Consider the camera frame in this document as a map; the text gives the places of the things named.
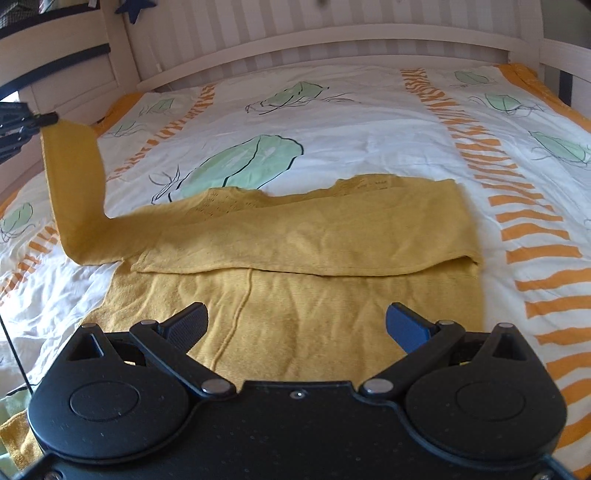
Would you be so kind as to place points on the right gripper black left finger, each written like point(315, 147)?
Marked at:
point(114, 397)

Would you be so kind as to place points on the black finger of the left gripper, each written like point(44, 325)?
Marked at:
point(18, 129)

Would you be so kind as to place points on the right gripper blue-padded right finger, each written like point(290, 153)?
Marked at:
point(483, 397)

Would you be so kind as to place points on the mustard yellow knit sweater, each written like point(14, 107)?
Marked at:
point(296, 286)

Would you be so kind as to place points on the orange bed sheet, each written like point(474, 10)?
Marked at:
point(116, 112)

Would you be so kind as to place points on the dark blue star decoration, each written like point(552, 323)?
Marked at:
point(133, 8)

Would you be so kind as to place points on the white leaf-print duvet cover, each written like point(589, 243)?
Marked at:
point(521, 157)

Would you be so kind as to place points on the white wooden bed frame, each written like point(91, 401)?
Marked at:
point(78, 56)

